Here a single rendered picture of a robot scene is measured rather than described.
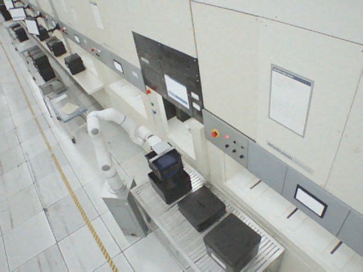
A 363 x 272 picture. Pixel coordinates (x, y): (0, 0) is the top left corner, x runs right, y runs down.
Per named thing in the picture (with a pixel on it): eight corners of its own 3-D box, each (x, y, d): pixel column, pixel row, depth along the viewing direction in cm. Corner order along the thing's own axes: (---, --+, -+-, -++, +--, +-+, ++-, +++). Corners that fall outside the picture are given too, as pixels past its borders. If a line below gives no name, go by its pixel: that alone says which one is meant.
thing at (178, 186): (175, 170, 265) (172, 158, 253) (193, 188, 246) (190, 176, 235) (151, 186, 255) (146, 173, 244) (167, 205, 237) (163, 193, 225)
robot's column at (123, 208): (122, 236, 305) (99, 196, 254) (129, 215, 325) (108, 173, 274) (146, 238, 299) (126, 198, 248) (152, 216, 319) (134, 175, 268)
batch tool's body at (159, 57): (166, 180, 356) (126, 33, 226) (222, 144, 390) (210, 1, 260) (211, 225, 298) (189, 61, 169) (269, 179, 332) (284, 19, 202)
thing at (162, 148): (172, 158, 249) (166, 132, 227) (185, 172, 236) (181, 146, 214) (149, 173, 240) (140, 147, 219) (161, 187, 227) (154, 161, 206)
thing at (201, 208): (177, 209, 232) (175, 200, 224) (205, 190, 242) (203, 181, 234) (198, 232, 213) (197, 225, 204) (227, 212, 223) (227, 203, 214)
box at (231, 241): (205, 252, 199) (201, 237, 183) (231, 228, 211) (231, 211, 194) (233, 279, 181) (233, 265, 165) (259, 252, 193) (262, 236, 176)
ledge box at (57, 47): (51, 54, 540) (46, 43, 523) (63, 49, 551) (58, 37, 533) (55, 57, 521) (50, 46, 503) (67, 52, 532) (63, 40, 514)
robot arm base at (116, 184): (104, 193, 256) (98, 181, 244) (111, 177, 270) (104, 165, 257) (123, 194, 252) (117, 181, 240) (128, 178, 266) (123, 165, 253)
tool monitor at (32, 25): (31, 38, 449) (21, 18, 425) (58, 28, 467) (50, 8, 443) (35, 43, 422) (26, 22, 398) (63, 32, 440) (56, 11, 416)
